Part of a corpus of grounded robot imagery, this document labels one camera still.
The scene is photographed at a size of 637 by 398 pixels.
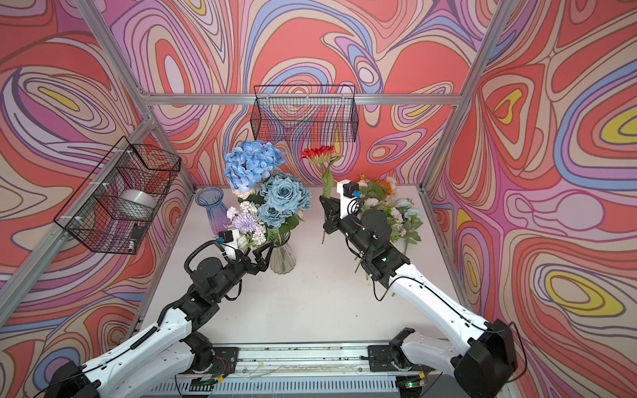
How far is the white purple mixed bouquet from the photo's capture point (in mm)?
690

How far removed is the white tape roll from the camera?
2.32ft

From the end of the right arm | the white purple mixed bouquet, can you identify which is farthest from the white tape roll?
the end of the right arm

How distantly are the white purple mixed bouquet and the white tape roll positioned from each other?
0.25 metres

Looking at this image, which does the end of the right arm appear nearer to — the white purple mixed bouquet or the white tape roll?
the white purple mixed bouquet
